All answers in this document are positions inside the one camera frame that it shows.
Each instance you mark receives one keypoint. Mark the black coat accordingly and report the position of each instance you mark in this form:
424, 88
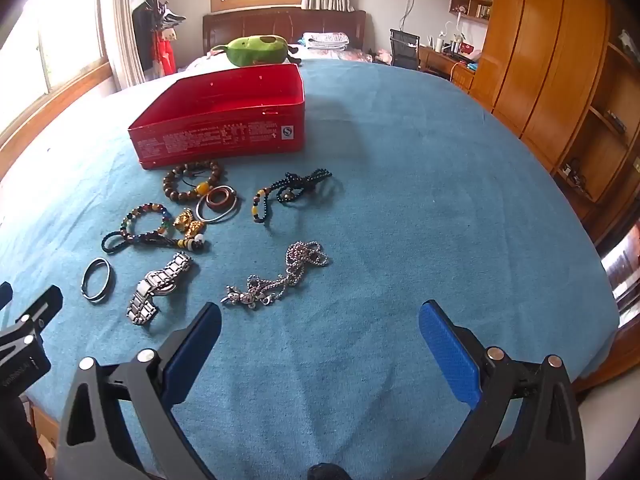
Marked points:
142, 35

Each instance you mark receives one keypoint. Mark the thin silver bangle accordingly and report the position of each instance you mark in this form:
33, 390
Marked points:
220, 220

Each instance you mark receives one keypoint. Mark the wooden wall bookshelf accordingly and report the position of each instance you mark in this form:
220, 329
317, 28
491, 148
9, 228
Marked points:
472, 10

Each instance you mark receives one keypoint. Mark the silver wristwatch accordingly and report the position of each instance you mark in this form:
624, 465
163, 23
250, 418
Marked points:
155, 282

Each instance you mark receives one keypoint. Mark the green plush toy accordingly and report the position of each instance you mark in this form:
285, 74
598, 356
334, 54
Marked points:
255, 50

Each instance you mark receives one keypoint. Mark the wooden bed headboard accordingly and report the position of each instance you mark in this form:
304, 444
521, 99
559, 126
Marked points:
300, 22

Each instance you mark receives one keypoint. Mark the large wooden frame window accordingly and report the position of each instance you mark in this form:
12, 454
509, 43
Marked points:
60, 50

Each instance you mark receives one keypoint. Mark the wooden wardrobe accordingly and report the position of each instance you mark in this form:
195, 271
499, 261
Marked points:
540, 50

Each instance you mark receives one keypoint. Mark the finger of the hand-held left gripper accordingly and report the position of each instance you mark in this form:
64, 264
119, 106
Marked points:
4, 294
42, 307

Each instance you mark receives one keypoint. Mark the wooden desk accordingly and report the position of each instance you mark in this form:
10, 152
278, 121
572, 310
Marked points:
462, 77

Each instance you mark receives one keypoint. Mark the red tin box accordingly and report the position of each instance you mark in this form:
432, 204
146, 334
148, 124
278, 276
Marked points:
225, 135

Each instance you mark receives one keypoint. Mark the bed with floral sheet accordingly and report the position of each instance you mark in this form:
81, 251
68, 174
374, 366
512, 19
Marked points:
345, 55

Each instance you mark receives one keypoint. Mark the black and silver bangle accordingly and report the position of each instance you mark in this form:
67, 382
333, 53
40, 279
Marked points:
85, 282

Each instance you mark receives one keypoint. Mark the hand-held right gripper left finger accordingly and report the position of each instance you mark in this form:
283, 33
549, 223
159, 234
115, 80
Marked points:
192, 350

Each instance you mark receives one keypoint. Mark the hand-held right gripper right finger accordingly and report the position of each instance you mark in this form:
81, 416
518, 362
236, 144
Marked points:
447, 355

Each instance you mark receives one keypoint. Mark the red garment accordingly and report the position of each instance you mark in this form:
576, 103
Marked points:
165, 55

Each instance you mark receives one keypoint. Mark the black office chair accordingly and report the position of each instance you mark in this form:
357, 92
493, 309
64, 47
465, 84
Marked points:
404, 50

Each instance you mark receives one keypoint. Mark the white window curtain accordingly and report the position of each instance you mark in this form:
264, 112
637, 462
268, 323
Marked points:
127, 20

